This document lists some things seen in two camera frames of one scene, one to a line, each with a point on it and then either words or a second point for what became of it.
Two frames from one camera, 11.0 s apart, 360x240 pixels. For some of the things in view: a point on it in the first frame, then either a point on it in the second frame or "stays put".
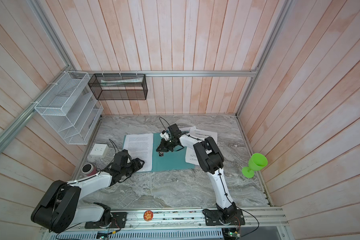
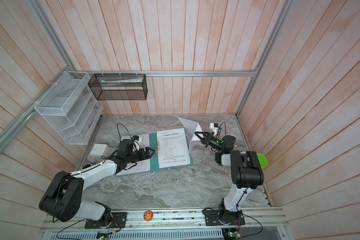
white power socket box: (99, 150) stays put
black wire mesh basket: (119, 86) stays put
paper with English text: (140, 146) stays put
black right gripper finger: (162, 147) to (206, 137)
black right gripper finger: (166, 147) to (204, 140)
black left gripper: (137, 165) to (147, 153)
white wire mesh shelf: (72, 108) stays put
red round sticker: (148, 215) stays put
